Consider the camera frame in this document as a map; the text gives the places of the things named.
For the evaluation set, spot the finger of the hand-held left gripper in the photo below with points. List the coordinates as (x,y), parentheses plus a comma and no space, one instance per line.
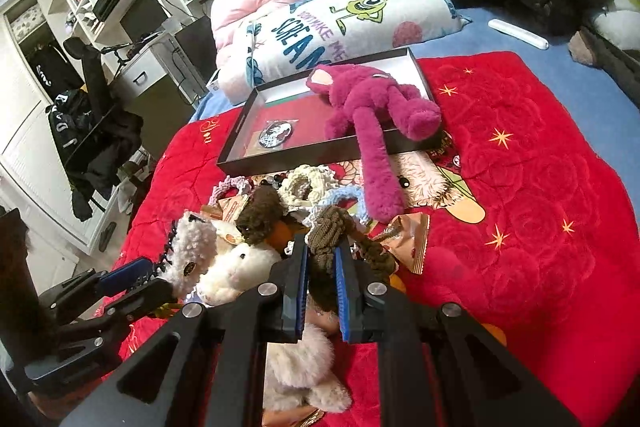
(125,274)
(145,297)

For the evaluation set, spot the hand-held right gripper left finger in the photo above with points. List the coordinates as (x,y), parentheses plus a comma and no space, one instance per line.
(302,287)

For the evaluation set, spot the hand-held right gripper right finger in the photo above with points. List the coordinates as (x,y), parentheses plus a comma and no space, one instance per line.
(341,287)

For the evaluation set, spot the olive knitted doll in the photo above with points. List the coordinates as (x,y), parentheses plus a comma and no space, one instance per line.
(335,224)

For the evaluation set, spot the cream plush pig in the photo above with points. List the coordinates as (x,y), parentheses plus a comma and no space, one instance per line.
(235,272)

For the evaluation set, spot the white curly fleece hair clip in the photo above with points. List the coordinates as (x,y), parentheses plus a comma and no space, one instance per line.
(192,247)

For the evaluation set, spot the beige fluffy plush toy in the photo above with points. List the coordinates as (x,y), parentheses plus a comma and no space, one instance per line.
(300,367)

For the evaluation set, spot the black tray box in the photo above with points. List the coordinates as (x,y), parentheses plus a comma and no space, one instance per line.
(295,122)

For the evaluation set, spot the orange-brown snack packet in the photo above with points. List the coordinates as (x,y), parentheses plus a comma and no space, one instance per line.
(412,247)
(230,208)

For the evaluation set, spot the brown knitted doll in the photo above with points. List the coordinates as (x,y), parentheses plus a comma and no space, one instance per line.
(260,212)

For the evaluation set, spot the light blue scrunchie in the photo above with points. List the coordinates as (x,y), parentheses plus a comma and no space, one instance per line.
(350,194)

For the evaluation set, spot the cream scrunchie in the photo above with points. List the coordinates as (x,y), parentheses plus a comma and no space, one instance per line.
(292,187)

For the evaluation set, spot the lilac scrunchie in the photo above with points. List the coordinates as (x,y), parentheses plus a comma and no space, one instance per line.
(222,187)

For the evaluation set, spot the black clothing pile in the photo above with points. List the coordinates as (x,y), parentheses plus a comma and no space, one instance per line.
(110,142)

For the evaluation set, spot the round printed badge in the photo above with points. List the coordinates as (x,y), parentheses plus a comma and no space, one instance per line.
(277,132)

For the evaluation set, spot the white wardrobe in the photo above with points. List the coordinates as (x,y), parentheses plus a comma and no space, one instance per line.
(30,147)

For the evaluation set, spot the black printed bag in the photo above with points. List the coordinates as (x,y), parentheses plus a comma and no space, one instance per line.
(70,122)

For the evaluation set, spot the magenta long-armed plush toy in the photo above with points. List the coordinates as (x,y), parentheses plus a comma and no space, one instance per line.
(370,97)

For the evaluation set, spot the white desk with drawer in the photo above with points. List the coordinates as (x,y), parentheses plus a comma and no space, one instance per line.
(140,82)

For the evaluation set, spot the black office chair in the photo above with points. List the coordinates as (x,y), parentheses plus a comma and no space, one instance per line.
(95,77)

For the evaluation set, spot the red rose-pattern blanket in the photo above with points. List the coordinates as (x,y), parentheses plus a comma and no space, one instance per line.
(525,207)

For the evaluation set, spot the hanging black garment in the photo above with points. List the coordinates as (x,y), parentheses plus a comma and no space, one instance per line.
(50,72)

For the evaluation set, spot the black computer tower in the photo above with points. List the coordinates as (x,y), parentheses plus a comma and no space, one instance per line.
(195,47)

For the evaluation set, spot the monster cartoon pillow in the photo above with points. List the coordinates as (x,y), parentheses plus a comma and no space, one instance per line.
(360,32)

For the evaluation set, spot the black computer monitor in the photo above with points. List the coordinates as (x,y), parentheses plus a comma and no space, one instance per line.
(142,14)

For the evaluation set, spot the blue bed sheet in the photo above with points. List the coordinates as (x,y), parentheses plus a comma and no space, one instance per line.
(550,72)

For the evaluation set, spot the white remote control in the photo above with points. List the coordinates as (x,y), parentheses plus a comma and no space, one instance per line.
(517,33)

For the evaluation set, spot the brown fuzzy object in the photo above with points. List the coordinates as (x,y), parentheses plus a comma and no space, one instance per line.
(585,48)

